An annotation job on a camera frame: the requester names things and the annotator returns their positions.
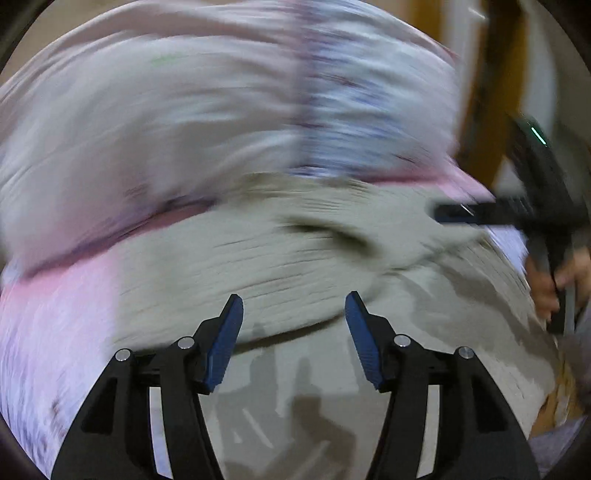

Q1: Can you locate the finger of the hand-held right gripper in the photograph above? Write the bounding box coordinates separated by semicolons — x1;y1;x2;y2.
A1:
434;198;525;228

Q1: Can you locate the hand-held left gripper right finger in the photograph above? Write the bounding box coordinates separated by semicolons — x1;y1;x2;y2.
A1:
344;291;541;480

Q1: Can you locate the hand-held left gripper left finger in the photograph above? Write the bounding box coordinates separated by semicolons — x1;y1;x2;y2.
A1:
51;294;245;480

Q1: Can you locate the grey ribbed garment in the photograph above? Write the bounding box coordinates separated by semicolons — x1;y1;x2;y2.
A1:
117;173;559;480

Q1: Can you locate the person's right hand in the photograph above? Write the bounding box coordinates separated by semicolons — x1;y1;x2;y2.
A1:
526;247;591;324

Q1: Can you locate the wooden furniture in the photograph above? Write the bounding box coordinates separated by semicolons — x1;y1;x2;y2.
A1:
413;0;529;204

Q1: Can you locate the pink printed blanket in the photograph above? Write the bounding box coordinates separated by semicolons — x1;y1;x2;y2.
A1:
0;0;532;478

